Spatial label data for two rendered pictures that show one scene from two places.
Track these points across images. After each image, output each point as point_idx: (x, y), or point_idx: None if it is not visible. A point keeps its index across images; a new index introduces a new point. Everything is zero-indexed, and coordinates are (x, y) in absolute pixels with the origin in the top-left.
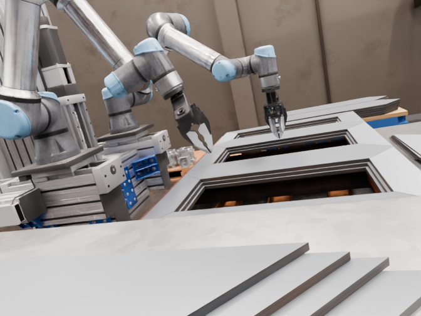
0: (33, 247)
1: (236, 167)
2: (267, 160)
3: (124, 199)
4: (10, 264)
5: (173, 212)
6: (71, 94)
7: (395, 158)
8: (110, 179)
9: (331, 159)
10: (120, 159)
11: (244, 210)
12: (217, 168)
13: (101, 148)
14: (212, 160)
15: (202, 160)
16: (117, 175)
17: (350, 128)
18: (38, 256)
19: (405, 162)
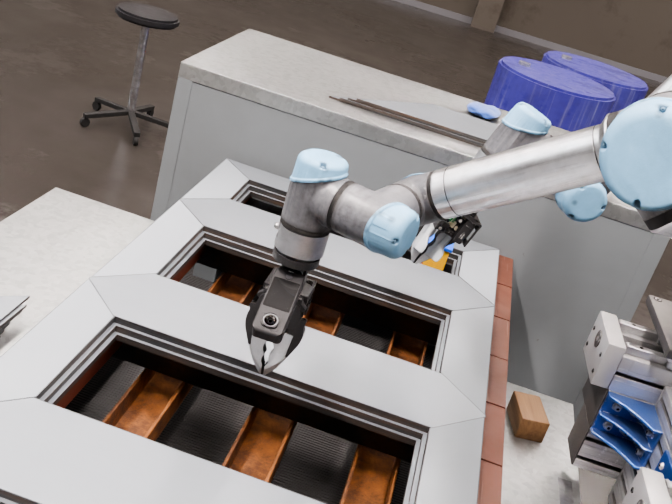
0: (460, 147)
1: (370, 376)
2: (303, 364)
3: (597, 433)
4: (444, 125)
5: (451, 309)
6: None
7: (131, 256)
8: (591, 342)
9: (202, 299)
10: (606, 347)
11: (370, 123)
12: (412, 396)
13: (665, 349)
14: (438, 453)
15: (466, 469)
16: (594, 354)
17: (30, 391)
18: (451, 142)
19: (134, 246)
